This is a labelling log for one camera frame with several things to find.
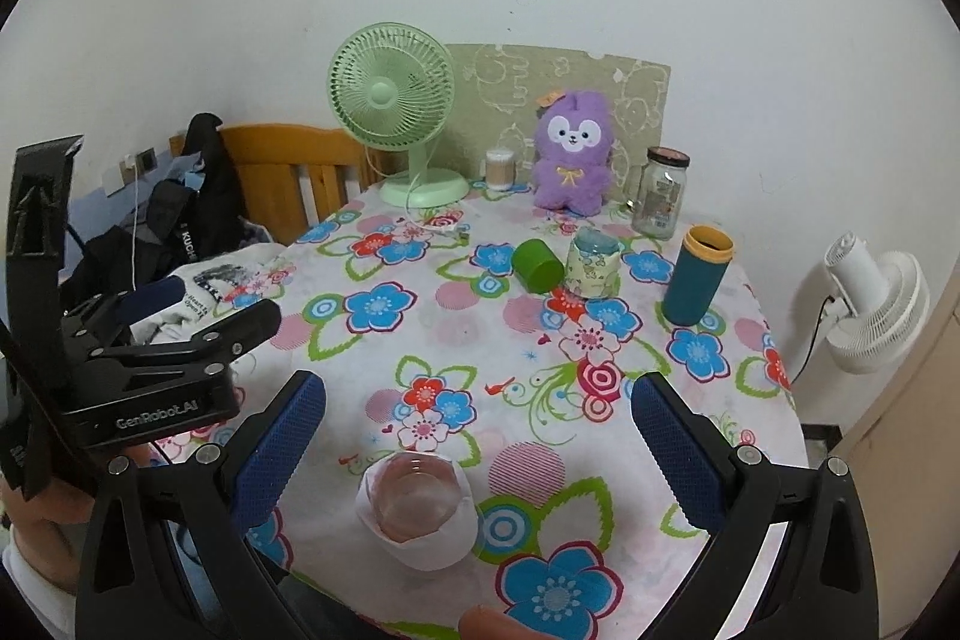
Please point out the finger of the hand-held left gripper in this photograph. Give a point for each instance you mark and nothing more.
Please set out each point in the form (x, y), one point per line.
(154, 297)
(225, 331)

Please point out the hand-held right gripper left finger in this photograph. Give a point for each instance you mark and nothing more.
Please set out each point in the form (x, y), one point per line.
(276, 456)

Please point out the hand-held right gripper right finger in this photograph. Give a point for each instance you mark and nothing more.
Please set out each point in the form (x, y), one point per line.
(675, 460)

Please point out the glass cup with white wrap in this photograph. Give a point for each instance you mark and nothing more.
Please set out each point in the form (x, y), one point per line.
(416, 509)

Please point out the person's left forearm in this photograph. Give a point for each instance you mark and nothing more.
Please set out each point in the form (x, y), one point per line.
(26, 565)

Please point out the green plastic cup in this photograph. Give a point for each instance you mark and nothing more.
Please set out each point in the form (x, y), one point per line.
(536, 265)

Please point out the person's left hand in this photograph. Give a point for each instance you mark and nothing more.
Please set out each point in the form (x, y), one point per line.
(45, 509)

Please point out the white printed cloth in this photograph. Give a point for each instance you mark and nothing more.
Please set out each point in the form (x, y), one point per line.
(225, 280)

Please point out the black bag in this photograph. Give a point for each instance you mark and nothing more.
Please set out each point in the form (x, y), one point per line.
(202, 190)

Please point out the wooden chair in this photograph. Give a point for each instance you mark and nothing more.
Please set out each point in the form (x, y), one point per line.
(277, 175)

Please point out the teal tumbler with yellow rim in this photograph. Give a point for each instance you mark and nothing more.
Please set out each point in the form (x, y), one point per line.
(694, 287)

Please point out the floral tablecloth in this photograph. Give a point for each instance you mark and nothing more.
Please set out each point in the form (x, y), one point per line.
(420, 340)

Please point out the bottle in patterned sleeve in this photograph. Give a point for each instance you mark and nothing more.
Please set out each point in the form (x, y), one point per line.
(592, 269)

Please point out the beige cabinet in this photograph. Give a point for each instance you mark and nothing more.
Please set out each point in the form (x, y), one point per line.
(907, 415)

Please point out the white fan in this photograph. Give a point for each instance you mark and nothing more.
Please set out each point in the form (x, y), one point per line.
(881, 310)

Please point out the clear glass jar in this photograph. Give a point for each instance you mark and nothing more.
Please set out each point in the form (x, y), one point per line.
(660, 197)

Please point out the green desk fan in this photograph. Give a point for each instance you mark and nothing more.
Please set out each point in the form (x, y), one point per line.
(386, 93)

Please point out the purple plush toy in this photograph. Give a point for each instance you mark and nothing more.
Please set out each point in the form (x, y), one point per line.
(574, 175)

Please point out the cotton swab container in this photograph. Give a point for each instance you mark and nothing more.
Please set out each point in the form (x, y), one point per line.
(500, 169)

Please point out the green patterned board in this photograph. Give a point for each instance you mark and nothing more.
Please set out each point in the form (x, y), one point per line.
(510, 85)

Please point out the wall socket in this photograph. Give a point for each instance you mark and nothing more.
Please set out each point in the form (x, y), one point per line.
(142, 162)

